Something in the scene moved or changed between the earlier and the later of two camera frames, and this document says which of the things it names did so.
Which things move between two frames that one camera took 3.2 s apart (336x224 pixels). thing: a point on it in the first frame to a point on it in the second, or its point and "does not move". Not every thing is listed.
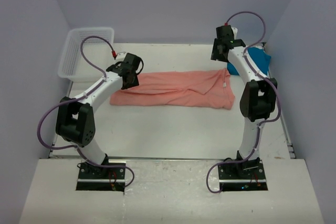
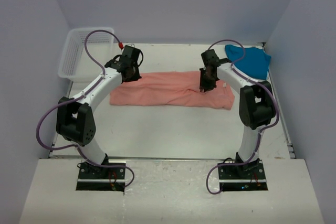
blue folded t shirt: (258, 59) does not move
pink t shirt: (207, 88) does not move
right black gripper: (216, 54) to (204, 86)
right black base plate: (247, 176) does not move
